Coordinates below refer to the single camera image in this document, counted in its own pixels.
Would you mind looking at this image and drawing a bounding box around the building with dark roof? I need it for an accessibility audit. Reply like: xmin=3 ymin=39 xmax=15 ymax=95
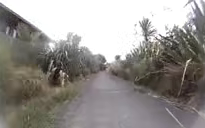
xmin=0 ymin=0 xmax=53 ymax=44

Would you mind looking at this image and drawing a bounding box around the strip of dry fallen leaves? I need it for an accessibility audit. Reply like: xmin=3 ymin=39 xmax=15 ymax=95
xmin=133 ymin=83 xmax=205 ymax=119

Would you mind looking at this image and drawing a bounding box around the grey asphalt path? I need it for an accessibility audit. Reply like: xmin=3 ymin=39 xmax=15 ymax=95
xmin=58 ymin=69 xmax=205 ymax=128

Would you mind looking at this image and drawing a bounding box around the grass verge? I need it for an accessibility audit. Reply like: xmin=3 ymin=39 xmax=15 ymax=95
xmin=3 ymin=74 xmax=91 ymax=128

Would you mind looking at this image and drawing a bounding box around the row of flax bushes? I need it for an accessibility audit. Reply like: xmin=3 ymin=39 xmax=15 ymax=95
xmin=107 ymin=0 xmax=205 ymax=108
xmin=0 ymin=28 xmax=108 ymax=128

